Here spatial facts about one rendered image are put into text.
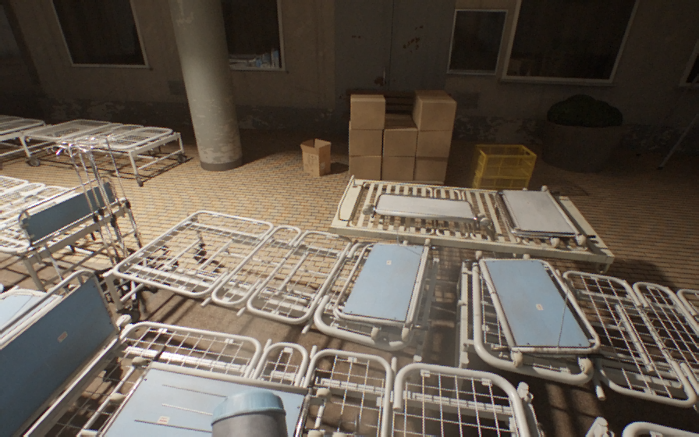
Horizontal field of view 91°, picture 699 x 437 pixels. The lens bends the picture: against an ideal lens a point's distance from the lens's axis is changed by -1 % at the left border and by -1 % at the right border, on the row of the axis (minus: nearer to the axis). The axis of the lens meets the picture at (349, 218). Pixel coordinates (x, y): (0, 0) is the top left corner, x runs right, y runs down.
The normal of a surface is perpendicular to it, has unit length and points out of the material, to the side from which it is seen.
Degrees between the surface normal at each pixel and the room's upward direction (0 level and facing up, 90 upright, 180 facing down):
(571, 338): 5
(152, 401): 5
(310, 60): 90
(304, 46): 90
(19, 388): 91
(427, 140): 90
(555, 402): 0
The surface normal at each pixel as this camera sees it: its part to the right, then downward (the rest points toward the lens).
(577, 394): 0.01, -0.87
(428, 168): -0.04, 0.49
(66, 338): 0.99, 0.10
